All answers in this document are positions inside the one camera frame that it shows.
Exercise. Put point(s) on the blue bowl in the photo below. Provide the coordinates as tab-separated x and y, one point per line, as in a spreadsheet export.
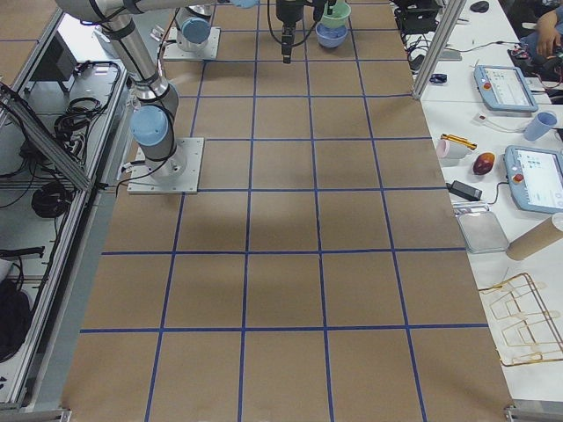
331	37

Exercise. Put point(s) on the metal tray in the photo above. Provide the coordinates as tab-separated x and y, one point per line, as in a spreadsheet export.
480	228

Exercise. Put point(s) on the black power adapter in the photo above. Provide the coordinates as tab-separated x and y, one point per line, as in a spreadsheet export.
464	191

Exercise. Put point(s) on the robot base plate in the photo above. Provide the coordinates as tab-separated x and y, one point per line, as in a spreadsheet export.
179	49

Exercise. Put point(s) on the green bowl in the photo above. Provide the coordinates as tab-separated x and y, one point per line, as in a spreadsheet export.
340	13

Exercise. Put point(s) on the aluminium frame post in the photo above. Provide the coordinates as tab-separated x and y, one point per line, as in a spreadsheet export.
442	34

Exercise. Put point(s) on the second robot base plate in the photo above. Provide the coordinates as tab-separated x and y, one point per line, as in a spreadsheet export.
179	174

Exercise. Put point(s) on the light blue cup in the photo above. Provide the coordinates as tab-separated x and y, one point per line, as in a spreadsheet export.
540	125

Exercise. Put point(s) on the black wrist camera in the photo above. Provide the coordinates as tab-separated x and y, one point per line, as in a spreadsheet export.
287	40

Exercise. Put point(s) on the cardboard tube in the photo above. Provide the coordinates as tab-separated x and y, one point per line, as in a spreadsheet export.
536	239

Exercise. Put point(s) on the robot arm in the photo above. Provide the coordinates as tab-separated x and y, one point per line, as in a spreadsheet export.
193	28
152	124

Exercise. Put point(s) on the blue teach pendant far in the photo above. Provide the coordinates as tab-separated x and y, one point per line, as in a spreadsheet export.
504	89

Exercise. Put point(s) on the red mango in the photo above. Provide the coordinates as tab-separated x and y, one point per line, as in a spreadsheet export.
483	164

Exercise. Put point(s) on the blue teach pendant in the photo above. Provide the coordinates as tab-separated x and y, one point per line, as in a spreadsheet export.
504	89
535	178

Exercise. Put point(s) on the gold wire rack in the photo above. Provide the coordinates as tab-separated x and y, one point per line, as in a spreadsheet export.
525	330

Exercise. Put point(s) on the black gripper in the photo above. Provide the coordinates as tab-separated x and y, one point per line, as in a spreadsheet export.
287	13

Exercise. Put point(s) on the blue teach pendant near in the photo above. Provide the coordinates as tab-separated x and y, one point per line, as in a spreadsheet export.
535	178

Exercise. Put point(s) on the pink cup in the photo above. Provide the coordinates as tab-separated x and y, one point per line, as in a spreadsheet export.
447	149

